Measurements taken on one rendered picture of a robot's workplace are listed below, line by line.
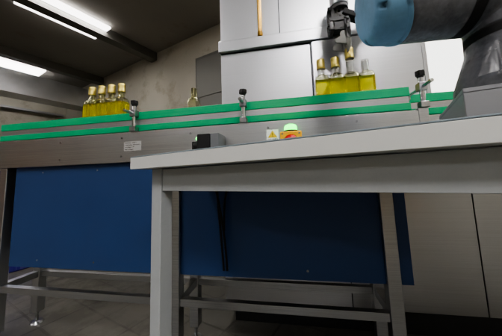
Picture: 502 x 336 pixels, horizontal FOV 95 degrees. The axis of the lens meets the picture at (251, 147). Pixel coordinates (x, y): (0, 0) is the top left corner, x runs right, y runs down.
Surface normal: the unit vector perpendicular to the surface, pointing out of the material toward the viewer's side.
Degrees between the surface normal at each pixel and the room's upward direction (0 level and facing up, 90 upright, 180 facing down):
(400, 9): 127
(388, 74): 90
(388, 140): 90
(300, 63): 90
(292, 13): 90
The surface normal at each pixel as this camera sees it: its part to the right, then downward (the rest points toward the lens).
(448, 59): -0.18, -0.11
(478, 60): -0.95, -0.30
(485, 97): -0.52, -0.08
